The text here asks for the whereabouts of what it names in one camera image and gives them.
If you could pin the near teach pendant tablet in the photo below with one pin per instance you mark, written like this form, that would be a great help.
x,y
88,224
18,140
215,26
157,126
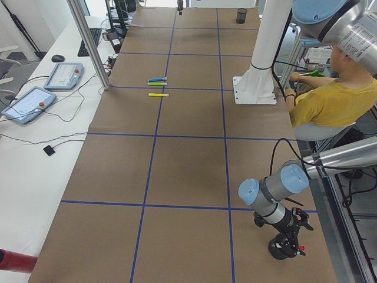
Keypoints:
x,y
29,106

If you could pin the white camera post base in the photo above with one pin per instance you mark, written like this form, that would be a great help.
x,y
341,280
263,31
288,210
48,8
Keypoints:
x,y
256,85

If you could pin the brown paper table mat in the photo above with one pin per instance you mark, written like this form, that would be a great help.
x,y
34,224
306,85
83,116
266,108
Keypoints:
x,y
153,194

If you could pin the yellow highlighter pen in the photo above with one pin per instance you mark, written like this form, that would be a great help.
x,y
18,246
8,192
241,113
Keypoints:
x,y
158,95

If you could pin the black mesh pen cup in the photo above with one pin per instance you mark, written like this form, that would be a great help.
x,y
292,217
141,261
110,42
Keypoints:
x,y
283,247
241,16

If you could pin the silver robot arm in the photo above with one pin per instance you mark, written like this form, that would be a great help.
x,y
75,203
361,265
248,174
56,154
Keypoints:
x,y
352,27
180,7

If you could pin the black computer mouse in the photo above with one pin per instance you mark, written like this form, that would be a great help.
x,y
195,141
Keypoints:
x,y
57,58

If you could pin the green highlighter pen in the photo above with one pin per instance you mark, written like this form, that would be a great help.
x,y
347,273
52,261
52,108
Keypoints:
x,y
157,83

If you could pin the aluminium frame post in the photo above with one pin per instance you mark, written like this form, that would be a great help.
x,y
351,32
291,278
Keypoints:
x,y
84,30

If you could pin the black box with label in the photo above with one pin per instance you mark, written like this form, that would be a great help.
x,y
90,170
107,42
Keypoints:
x,y
116,40

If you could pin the small black square device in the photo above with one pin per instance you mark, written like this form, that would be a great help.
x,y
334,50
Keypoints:
x,y
49,150

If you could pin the far teach pendant tablet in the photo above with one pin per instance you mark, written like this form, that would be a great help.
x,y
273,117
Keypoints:
x,y
64,76

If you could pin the red fire extinguisher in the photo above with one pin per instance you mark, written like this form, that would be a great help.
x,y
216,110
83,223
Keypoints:
x,y
16,262

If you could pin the teach pendant tablet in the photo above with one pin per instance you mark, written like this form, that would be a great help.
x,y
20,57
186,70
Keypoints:
x,y
29,106
64,76

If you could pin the person in yellow shirt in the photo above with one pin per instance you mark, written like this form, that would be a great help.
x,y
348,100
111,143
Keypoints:
x,y
333,102

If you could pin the left black mesh pen cup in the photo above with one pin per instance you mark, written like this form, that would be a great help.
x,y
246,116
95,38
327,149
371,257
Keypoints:
x,y
283,247

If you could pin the blue marker pen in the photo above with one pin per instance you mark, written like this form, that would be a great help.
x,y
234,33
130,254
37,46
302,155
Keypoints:
x,y
157,80

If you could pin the right black mesh pen cup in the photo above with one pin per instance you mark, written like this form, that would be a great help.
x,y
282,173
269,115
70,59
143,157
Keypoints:
x,y
241,16

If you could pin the black usb hub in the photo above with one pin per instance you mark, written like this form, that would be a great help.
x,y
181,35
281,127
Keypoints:
x,y
110,62

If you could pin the black monitor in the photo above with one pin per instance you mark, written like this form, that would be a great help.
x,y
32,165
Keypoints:
x,y
121,10

